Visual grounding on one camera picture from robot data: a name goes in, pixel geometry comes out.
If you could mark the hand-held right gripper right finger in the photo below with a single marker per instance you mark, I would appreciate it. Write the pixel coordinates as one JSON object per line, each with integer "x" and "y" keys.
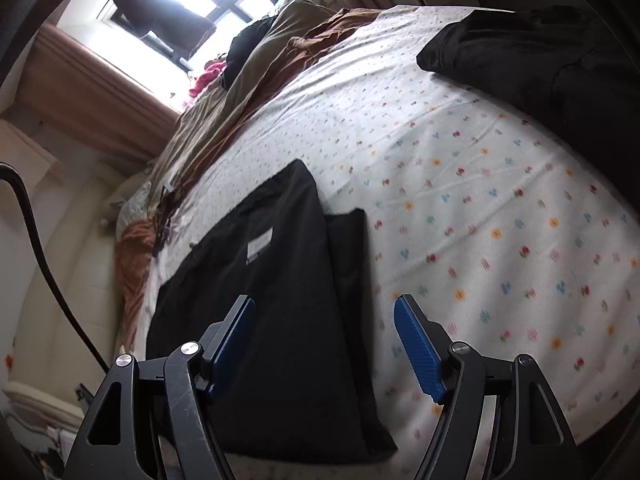
{"x": 417, "y": 350}

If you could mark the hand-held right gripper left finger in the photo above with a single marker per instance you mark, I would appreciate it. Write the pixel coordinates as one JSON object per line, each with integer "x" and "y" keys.
{"x": 232, "y": 345}

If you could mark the black button-up jacket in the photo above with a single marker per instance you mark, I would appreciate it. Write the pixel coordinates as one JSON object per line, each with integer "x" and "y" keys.
{"x": 290, "y": 320}

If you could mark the black clothes heap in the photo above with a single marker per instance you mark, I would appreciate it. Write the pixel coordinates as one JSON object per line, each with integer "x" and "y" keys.
{"x": 245, "y": 45}

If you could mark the orange blanket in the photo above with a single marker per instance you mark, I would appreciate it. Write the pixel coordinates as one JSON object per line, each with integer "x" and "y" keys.
{"x": 137, "y": 245}

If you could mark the pale green pillow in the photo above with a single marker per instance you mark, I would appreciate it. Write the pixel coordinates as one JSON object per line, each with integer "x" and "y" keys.
{"x": 135, "y": 205}

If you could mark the cream padded headboard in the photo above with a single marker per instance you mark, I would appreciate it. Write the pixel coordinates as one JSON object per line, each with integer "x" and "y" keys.
{"x": 50, "y": 300}

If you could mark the pink clothing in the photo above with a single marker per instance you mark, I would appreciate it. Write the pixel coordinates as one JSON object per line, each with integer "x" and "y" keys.
{"x": 207, "y": 77}

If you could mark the black crumpled garment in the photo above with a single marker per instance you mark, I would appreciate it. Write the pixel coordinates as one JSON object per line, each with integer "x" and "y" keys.
{"x": 525, "y": 60}

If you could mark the beige duvet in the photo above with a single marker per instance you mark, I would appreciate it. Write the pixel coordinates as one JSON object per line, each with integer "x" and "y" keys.
{"x": 295, "y": 25}

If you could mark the wide dark hanging garment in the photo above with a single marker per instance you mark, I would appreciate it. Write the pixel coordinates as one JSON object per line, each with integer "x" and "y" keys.
{"x": 180, "y": 22}

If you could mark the narrow dark hanging garment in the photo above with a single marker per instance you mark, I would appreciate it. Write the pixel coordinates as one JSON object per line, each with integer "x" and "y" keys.
{"x": 131, "y": 5}

